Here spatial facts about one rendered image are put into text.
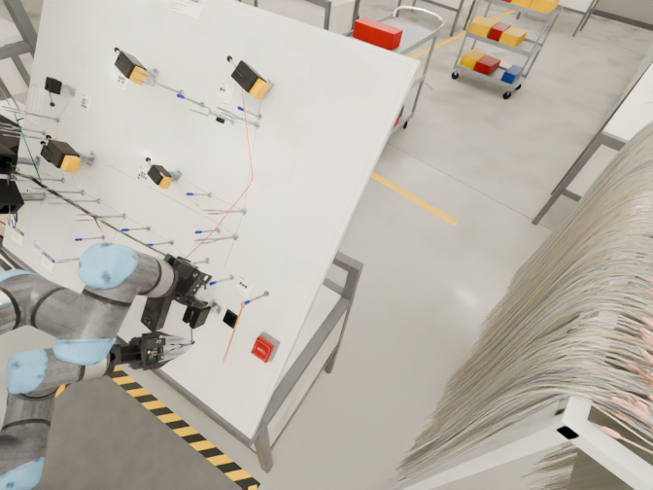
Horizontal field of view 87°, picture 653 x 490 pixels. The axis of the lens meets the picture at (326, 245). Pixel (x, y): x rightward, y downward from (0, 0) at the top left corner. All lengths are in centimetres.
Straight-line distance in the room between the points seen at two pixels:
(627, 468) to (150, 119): 122
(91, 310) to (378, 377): 171
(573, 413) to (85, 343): 74
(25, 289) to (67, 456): 156
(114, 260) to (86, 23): 90
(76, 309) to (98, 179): 68
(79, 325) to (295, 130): 57
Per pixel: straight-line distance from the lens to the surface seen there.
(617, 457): 69
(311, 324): 130
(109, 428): 218
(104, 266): 63
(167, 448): 206
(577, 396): 67
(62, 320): 68
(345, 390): 207
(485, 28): 540
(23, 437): 92
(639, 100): 320
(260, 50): 95
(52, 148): 125
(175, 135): 106
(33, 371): 86
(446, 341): 236
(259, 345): 91
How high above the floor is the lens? 195
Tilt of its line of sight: 49 degrees down
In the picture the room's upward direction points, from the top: 8 degrees clockwise
